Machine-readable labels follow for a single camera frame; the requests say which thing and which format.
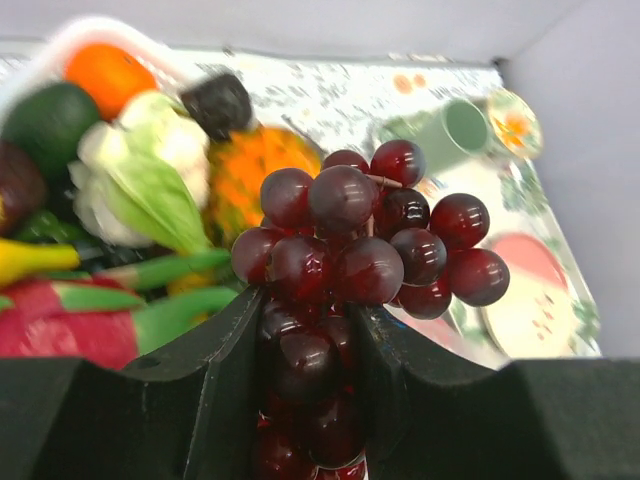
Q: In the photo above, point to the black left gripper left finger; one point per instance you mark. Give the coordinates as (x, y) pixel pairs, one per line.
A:
(184, 411)

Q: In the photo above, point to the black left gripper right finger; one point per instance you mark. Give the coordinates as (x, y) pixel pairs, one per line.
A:
(430, 414)

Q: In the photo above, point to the dark purple grape bunch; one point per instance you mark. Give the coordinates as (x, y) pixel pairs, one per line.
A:
(357, 233)

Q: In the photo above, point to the white green cauliflower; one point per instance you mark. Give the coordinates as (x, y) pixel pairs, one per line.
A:
(144, 177)

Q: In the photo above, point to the pink dragon fruit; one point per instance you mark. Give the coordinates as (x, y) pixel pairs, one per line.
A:
(104, 317)

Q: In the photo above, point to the pink plate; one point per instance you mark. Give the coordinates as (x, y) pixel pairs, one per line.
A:
(534, 318)

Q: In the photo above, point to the floral serving tray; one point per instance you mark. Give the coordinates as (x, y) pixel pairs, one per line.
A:
(516, 203)

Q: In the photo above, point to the yellow banana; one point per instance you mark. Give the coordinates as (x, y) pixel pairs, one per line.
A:
(19, 259)

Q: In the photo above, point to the orange pineapple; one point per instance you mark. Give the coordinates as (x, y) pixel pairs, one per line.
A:
(237, 170)

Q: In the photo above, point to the dark mangosteen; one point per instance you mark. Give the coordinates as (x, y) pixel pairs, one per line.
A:
(23, 188)

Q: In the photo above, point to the green cup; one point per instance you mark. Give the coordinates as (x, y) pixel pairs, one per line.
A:
(447, 135)

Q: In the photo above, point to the floral bowl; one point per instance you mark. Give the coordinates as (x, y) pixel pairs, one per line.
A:
(516, 130)

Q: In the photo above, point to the dark plum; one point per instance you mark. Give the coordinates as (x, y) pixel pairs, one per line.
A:
(220, 105)

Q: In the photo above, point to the dark green avocado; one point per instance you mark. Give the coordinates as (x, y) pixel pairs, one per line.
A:
(48, 125)

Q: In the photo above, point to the orange fruit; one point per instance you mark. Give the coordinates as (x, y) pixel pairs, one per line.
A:
(110, 75)

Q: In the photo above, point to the white fruit basket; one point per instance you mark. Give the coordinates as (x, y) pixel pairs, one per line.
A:
(169, 69)

